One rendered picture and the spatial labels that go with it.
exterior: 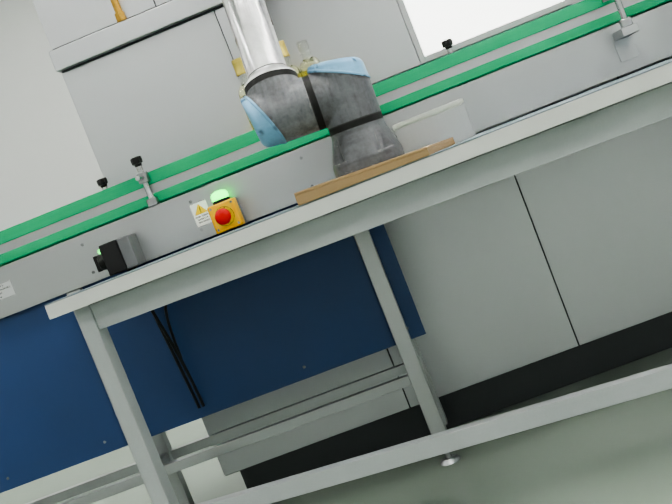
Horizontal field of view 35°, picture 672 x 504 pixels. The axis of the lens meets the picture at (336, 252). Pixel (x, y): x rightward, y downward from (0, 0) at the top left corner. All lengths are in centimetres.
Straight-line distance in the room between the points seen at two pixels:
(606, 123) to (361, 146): 48
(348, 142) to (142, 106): 100
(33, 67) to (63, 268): 357
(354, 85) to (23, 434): 133
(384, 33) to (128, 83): 72
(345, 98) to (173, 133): 95
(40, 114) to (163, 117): 326
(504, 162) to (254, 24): 59
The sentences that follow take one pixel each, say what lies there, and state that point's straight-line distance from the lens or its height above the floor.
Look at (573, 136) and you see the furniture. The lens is 206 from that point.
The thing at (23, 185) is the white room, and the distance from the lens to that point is 626.
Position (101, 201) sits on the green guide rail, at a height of 94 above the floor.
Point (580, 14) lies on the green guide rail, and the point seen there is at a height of 94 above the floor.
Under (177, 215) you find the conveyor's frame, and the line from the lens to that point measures 267.
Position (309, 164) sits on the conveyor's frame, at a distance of 262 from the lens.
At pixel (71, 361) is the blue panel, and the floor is 59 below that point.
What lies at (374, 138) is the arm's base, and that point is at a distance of 213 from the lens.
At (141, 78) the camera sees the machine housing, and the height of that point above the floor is 123.
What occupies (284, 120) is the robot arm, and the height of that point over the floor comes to 92.
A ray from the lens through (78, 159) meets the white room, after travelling 615.
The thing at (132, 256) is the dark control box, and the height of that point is 78.
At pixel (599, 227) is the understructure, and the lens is 296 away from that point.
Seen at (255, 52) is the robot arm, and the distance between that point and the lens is 221.
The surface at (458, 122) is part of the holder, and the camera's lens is 243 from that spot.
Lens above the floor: 77
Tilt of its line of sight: 3 degrees down
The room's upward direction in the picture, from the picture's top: 21 degrees counter-clockwise
